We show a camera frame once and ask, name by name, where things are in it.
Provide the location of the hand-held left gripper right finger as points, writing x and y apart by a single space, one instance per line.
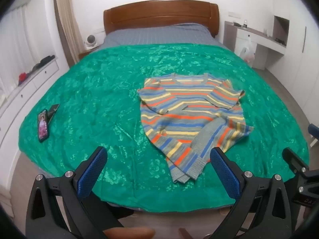
224 174

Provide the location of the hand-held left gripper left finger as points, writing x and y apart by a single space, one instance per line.
92 176

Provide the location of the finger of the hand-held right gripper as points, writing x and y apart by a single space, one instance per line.
294 160
313 133

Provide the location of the striped knit sweater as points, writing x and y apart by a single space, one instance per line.
184 109

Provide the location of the person's left hand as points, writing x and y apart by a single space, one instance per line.
129 233

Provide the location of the smartphone with lit screen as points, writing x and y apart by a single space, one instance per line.
42 127

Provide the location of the dark smartphone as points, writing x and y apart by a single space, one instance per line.
53 112

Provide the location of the green floral blanket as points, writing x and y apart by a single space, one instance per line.
99 92

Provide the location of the white wardrobe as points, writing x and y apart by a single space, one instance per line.
301 42

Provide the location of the black item in desk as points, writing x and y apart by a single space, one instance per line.
280 41

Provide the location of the white desk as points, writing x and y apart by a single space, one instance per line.
264 43

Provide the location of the white plastic bag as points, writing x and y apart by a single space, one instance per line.
247 53

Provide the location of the white drawer cabinet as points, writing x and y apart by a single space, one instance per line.
37 82

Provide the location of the red cloth item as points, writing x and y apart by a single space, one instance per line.
22 77

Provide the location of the wooden nightstand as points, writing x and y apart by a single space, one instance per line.
86 52

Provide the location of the black cloth item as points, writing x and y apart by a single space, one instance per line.
44 61

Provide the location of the small bottle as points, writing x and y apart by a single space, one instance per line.
245 24

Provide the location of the grey checked bed sheet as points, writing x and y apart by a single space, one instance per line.
159 36

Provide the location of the white sheer curtain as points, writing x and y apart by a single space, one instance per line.
15 44

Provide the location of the beige curtain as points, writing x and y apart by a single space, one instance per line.
67 22

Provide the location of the wooden bed headboard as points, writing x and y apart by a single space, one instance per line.
159 12

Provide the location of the white wall sockets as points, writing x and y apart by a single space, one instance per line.
234 15

